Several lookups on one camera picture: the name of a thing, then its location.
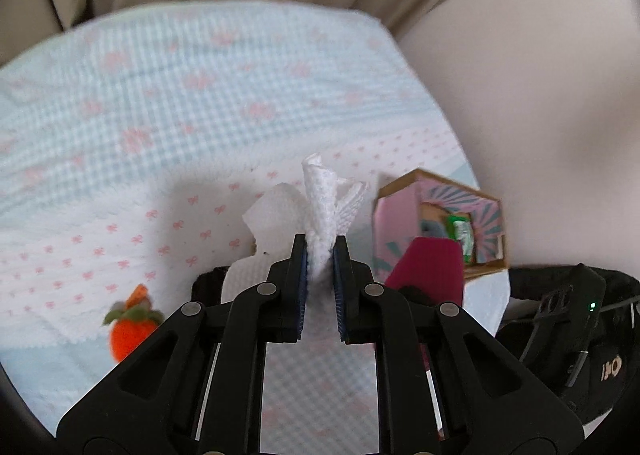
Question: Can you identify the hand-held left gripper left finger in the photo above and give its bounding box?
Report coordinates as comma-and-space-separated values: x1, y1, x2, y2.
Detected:
56, 234, 308, 455

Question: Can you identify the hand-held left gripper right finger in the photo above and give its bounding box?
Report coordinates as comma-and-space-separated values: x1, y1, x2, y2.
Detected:
333, 235, 584, 455

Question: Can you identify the white paper towel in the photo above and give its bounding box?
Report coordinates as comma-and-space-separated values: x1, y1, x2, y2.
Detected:
222, 152, 372, 346

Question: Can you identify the pink cardboard box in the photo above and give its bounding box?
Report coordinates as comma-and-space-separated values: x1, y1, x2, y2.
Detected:
372, 169, 511, 282

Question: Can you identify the dark red cloth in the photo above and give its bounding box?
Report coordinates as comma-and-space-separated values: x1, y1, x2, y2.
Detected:
384, 236, 466, 308

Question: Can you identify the green packet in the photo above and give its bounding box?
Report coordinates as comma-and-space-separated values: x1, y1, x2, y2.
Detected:
444, 214, 477, 267

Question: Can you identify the white blanket with pink bows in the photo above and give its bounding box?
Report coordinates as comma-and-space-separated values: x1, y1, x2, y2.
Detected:
0, 128, 512, 351

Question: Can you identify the orange felt fruit toy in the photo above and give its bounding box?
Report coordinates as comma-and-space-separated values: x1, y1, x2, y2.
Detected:
102, 284, 166, 363

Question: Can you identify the blue gingham bed sheet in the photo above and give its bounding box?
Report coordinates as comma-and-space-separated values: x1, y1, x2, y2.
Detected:
0, 0, 473, 455

